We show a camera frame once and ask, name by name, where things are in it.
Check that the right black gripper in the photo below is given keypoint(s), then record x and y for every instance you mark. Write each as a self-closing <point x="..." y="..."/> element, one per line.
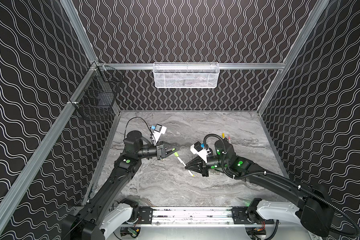
<point x="204" y="164"/>

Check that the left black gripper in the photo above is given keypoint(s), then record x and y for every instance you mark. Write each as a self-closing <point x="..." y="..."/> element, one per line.
<point x="160" y="150"/>

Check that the green ended pen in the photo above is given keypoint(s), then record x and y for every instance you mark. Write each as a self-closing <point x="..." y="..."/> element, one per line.
<point x="183" y="163"/>

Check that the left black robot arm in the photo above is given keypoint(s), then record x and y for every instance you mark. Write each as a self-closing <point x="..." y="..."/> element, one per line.
<point x="96" y="221"/>

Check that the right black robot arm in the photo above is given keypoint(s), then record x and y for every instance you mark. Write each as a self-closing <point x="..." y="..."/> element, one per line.
<point x="311" y="205"/>

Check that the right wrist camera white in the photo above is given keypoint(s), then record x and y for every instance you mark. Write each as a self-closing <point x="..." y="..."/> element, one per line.
<point x="200" y="150"/>

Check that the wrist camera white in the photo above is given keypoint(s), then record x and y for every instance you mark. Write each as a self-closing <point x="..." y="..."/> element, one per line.
<point x="200" y="150"/>
<point x="158" y="130"/>

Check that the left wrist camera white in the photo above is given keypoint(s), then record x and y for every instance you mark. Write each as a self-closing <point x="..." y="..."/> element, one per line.
<point x="158" y="130"/>

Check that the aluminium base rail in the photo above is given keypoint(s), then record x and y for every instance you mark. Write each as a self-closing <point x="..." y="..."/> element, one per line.
<point x="203" y="216"/>

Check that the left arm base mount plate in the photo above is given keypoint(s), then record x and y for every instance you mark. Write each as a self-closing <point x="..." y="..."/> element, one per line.
<point x="141" y="215"/>

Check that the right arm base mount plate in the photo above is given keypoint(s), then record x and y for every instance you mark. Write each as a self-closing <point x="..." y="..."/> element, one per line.
<point x="248" y="216"/>

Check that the white mesh wall basket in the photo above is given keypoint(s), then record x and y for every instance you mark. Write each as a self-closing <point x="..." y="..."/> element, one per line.
<point x="184" y="75"/>

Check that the black wire wall basket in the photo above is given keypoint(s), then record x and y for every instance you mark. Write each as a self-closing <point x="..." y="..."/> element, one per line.
<point x="96" y="102"/>

